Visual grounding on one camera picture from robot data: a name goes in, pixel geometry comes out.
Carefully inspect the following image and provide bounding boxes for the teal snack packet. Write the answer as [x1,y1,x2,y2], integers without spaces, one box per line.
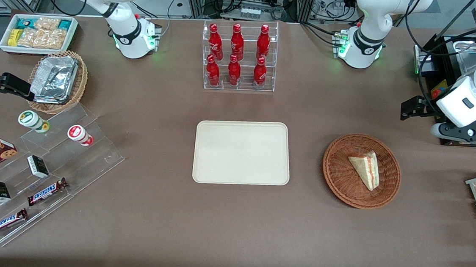
[16,17,38,31]

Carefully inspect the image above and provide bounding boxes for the white snack tub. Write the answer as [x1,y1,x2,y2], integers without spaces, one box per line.
[0,11,79,60]

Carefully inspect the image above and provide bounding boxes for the oval tan wicker basket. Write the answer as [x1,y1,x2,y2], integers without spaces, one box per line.
[25,48,91,118]

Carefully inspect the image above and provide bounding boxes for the triangular sandwich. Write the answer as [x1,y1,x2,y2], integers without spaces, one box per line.
[346,149,382,192]

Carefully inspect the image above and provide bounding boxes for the red lid yogurt cup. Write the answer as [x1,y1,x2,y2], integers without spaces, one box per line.
[66,124,95,148]

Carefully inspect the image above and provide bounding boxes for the yellow snack packet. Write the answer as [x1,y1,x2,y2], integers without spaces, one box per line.
[7,28,23,47]

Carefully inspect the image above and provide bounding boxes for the clear acrylic stepped stand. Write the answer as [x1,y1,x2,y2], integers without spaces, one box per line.
[0,96,130,257]

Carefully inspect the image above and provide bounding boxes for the clear acrylic bottle rack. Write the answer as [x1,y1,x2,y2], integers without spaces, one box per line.
[198,16,280,95]

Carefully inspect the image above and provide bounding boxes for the Snickers bar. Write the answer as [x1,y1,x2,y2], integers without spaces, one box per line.
[0,206,29,241]
[26,175,69,209]

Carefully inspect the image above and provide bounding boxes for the clear rice cracker bag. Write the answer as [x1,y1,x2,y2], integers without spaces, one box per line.
[17,26,67,51]
[34,16,61,32]

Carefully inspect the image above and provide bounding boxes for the round brown wicker basket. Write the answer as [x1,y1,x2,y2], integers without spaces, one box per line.
[319,131,404,212]

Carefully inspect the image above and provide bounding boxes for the white power strip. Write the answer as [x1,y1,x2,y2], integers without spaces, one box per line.
[239,6,262,20]

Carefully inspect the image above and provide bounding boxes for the green lid yogurt cup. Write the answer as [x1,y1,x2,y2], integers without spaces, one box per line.
[17,109,52,134]

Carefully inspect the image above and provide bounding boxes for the beige rectangular tray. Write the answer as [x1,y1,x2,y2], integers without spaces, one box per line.
[192,116,294,190]

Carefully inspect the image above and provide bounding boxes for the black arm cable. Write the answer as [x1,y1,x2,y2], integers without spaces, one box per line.
[397,0,476,119]

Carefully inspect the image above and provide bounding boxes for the red cola bottle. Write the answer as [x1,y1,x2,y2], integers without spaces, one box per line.
[207,23,226,61]
[252,56,268,90]
[205,54,222,88]
[226,54,243,87]
[229,23,246,61]
[255,24,272,62]

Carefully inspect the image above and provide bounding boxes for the silver foil container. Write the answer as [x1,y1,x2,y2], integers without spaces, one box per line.
[28,53,80,107]

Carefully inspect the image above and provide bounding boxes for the steel tray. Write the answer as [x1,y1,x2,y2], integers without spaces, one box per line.
[440,34,476,79]

